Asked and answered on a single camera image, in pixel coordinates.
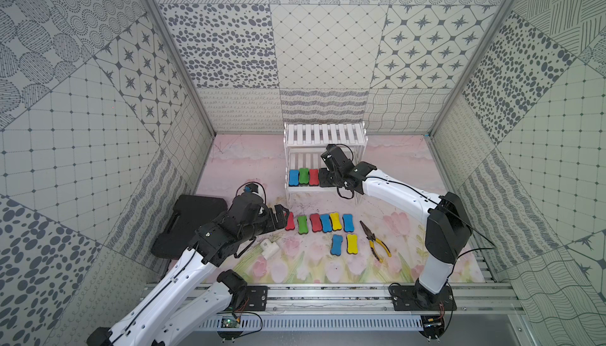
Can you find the white plastic pipe fitting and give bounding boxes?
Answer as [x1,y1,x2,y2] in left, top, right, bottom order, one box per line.
[260,239,280,261]

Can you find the yellow eraser top shelf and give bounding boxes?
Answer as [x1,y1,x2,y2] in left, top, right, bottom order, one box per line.
[329,213,342,232]

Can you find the blue eraser top shelf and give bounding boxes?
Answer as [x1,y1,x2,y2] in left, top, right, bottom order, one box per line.
[342,213,355,233]
[320,213,332,233]

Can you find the white wooden slatted shelf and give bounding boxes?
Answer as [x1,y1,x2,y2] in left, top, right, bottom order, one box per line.
[283,120,369,205]

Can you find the green circuit board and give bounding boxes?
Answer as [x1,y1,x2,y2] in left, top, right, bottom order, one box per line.
[221,316,240,329]

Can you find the yellow handled pliers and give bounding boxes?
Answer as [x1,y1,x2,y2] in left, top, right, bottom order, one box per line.
[360,221,391,263]

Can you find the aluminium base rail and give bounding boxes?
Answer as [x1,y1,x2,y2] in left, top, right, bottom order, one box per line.
[136,283,526,316]

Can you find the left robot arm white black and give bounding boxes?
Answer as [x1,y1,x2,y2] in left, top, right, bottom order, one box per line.
[86,192,290,345]

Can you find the red eraser top shelf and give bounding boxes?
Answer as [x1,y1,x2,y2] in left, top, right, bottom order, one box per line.
[309,213,323,232]
[285,213,295,231]

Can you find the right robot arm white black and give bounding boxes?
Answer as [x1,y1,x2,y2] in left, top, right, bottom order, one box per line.
[321,144,473,307]

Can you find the green eraser shelf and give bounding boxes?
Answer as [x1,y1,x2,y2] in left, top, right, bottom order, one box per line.
[298,168,310,186]
[297,215,309,235]

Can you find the blue eraser shelf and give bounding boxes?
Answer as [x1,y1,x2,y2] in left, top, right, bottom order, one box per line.
[342,213,355,233]
[330,234,343,256]
[320,213,332,233]
[288,169,300,187]

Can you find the green eraser top shelf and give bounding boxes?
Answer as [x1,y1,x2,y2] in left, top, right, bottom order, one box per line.
[297,215,309,235]

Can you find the white vented cable duct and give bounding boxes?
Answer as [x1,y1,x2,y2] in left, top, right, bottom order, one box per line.
[196,314,424,332]

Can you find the red eraser shelf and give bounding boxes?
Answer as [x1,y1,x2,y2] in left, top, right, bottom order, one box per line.
[285,213,295,231]
[309,213,323,232]
[309,169,320,187]

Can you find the yellow eraser shelf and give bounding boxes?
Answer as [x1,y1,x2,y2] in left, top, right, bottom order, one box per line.
[329,213,342,232]
[347,234,359,255]

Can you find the black plastic case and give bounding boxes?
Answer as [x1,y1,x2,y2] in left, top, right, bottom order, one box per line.
[151,194,227,259]

